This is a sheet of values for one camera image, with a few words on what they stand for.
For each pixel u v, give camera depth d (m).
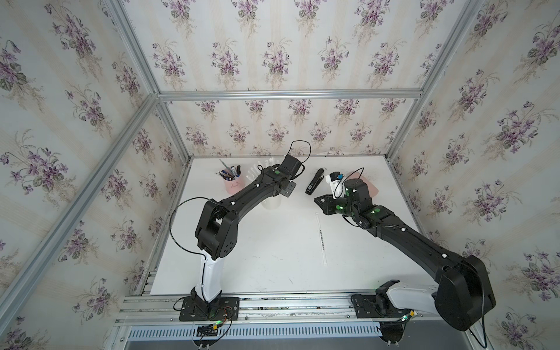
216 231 0.50
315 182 1.04
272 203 0.98
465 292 0.40
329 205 0.70
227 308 0.73
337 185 0.70
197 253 0.51
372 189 1.06
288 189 0.84
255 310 0.75
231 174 1.01
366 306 0.73
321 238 0.90
